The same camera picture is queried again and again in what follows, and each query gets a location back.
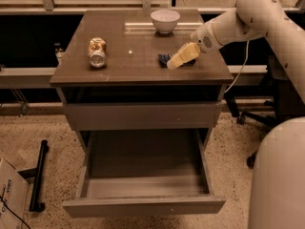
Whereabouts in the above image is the crushed metal soda can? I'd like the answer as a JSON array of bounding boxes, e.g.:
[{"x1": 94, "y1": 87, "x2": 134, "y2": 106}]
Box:
[{"x1": 89, "y1": 37, "x2": 107, "y2": 68}]

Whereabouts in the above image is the black metal stand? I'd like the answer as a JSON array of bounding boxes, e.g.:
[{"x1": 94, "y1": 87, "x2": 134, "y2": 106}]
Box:
[{"x1": 19, "y1": 139, "x2": 49, "y2": 213}]

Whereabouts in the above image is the small bottle behind cabinet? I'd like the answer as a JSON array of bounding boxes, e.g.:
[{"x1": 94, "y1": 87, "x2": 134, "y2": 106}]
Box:
[{"x1": 54, "y1": 43, "x2": 65, "y2": 62}]

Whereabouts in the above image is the white cable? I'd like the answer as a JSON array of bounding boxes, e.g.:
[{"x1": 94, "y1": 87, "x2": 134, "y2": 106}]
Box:
[{"x1": 224, "y1": 40, "x2": 250, "y2": 94}]

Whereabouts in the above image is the open grey middle drawer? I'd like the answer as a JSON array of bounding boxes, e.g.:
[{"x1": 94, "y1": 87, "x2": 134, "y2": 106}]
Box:
[{"x1": 63, "y1": 129, "x2": 225, "y2": 218}]

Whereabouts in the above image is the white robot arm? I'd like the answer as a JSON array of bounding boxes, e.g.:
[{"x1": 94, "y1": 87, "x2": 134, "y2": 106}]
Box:
[{"x1": 167, "y1": 0, "x2": 305, "y2": 229}]

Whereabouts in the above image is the closed grey top drawer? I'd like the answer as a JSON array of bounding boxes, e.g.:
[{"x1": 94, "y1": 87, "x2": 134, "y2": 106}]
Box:
[{"x1": 63, "y1": 102, "x2": 221, "y2": 131}]

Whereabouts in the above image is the white cardboard box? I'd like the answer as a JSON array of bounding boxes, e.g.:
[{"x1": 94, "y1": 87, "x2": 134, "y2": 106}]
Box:
[{"x1": 0, "y1": 158, "x2": 28, "y2": 229}]

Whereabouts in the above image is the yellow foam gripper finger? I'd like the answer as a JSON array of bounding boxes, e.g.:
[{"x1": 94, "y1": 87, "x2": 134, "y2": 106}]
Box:
[{"x1": 167, "y1": 42, "x2": 200, "y2": 70}]

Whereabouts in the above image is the white ceramic bowl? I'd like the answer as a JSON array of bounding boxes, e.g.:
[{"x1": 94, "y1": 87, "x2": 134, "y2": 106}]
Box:
[{"x1": 151, "y1": 10, "x2": 180, "y2": 33}]

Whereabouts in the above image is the black thin cable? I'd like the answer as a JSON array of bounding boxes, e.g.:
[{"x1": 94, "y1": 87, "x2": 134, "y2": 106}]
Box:
[{"x1": 0, "y1": 195, "x2": 31, "y2": 229}]

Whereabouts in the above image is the blue rxbar blueberry bar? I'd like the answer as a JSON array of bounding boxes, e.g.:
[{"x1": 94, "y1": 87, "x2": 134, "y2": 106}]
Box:
[{"x1": 158, "y1": 53, "x2": 196, "y2": 68}]

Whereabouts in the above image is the grey drawer cabinet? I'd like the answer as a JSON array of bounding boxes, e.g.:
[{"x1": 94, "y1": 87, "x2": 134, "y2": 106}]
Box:
[{"x1": 51, "y1": 10, "x2": 233, "y2": 147}]

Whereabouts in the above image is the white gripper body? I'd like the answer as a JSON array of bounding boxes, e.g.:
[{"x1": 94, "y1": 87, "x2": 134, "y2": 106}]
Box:
[{"x1": 191, "y1": 22, "x2": 222, "y2": 53}]

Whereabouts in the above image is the black office chair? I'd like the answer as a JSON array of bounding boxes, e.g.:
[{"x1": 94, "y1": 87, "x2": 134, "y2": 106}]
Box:
[{"x1": 224, "y1": 54, "x2": 305, "y2": 169}]

